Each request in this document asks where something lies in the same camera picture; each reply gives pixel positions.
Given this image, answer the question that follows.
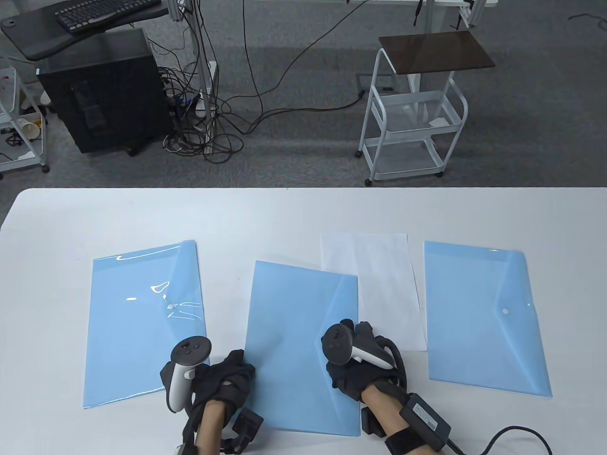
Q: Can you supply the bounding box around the paper cup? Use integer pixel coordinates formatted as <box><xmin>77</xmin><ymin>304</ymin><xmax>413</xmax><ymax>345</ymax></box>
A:
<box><xmin>17</xmin><ymin>118</ymin><xmax>43</xmax><ymax>140</ymax></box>

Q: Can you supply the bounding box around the black keyboard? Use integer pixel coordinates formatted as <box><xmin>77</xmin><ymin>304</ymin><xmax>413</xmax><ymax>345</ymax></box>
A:
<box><xmin>55</xmin><ymin>0</ymin><xmax>163</xmax><ymax>35</ymax></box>

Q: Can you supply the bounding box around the white wire cart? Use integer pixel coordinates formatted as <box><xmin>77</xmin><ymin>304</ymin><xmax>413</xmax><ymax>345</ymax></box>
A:
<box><xmin>0</xmin><ymin>56</ymin><xmax>51</xmax><ymax>180</ymax></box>

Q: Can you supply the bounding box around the tangle of black cables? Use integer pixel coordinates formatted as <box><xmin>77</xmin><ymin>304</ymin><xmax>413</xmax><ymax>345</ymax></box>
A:
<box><xmin>156</xmin><ymin>66</ymin><xmax>245</xmax><ymax>164</ymax></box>

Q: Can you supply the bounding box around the white black handheld controller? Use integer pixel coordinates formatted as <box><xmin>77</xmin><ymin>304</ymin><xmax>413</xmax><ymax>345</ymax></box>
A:
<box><xmin>167</xmin><ymin>337</ymin><xmax>212</xmax><ymax>413</ymax></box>
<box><xmin>322</xmin><ymin>324</ymin><xmax>395</xmax><ymax>371</ymax></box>

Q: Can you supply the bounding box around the long black floor cable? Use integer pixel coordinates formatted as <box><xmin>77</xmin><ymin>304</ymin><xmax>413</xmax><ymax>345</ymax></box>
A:
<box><xmin>209</xmin><ymin>0</ymin><xmax>371</xmax><ymax>138</ymax></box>

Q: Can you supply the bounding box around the floor outlet box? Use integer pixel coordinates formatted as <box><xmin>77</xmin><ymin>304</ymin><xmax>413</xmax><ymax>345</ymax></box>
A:
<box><xmin>357</xmin><ymin>73</ymin><xmax>397</xmax><ymax>93</ymax></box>

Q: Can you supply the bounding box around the person's left forearm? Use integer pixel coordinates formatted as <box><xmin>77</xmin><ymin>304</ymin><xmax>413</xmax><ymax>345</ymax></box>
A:
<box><xmin>192</xmin><ymin>400</ymin><xmax>229</xmax><ymax>455</ymax></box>

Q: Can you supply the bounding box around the blue plastic snap folder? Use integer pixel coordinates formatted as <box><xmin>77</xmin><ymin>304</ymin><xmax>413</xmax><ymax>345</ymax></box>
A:
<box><xmin>423</xmin><ymin>241</ymin><xmax>553</xmax><ymax>398</ymax></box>
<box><xmin>83</xmin><ymin>239</ymin><xmax>207</xmax><ymax>409</ymax></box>
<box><xmin>244</xmin><ymin>260</ymin><xmax>362</xmax><ymax>437</ymax></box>

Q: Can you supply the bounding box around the black power cable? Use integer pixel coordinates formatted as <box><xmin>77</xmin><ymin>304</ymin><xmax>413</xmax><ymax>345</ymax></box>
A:
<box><xmin>446</xmin><ymin>425</ymin><xmax>554</xmax><ymax>455</ymax></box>

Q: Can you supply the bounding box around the person's right hand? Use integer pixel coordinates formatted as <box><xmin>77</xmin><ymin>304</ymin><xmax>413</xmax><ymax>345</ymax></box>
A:
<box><xmin>322</xmin><ymin>321</ymin><xmax>404</xmax><ymax>404</ymax></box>

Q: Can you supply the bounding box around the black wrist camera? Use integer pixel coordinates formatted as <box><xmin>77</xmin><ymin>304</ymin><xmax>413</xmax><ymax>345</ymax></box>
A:
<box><xmin>360</xmin><ymin>407</ymin><xmax>387</xmax><ymax>437</ymax></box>
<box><xmin>223</xmin><ymin>408</ymin><xmax>265</xmax><ymax>451</ymax></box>

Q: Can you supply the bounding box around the black forearm battery box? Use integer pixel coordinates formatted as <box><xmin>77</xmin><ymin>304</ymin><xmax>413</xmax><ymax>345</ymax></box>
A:
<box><xmin>399</xmin><ymin>392</ymin><xmax>452</xmax><ymax>448</ymax></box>

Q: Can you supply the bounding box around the black computer tower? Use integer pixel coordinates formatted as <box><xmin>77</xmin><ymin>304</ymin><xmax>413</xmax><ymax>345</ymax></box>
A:
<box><xmin>37</xmin><ymin>27</ymin><xmax>174</xmax><ymax>156</ymax></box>

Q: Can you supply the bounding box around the person's right forearm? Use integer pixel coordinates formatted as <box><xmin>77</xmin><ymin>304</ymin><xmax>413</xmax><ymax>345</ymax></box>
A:
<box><xmin>361</xmin><ymin>383</ymin><xmax>411</xmax><ymax>439</ymax></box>

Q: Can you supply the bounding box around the person's left hand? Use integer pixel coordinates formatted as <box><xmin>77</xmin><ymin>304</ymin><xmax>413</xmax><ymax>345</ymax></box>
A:
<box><xmin>160</xmin><ymin>350</ymin><xmax>256</xmax><ymax>411</ymax></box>

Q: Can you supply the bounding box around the black keyboard desk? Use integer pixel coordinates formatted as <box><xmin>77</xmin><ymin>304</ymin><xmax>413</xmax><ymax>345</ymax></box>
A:
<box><xmin>0</xmin><ymin>0</ymin><xmax>172</xmax><ymax>61</ymax></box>

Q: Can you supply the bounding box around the white cart with brown top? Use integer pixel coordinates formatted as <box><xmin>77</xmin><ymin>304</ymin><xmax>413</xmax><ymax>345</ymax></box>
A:
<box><xmin>357</xmin><ymin>30</ymin><xmax>497</xmax><ymax>186</ymax></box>

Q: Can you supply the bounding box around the white power strip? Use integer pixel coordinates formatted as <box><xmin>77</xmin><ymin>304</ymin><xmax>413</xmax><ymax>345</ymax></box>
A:
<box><xmin>195</xmin><ymin>61</ymin><xmax>220</xmax><ymax>119</ymax></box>

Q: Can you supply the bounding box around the aluminium frame post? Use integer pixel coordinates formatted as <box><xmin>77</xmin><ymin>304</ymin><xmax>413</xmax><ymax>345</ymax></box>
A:
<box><xmin>167</xmin><ymin>0</ymin><xmax>215</xmax><ymax>145</ymax></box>

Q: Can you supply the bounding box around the black forearm strap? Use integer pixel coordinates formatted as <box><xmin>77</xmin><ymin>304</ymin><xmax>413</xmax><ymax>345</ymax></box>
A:
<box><xmin>384</xmin><ymin>426</ymin><xmax>432</xmax><ymax>455</ymax></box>

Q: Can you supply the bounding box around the white paper sheet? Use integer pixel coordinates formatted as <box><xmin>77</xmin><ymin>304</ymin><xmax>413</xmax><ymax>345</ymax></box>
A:
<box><xmin>321</xmin><ymin>232</ymin><xmax>428</xmax><ymax>352</ymax></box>

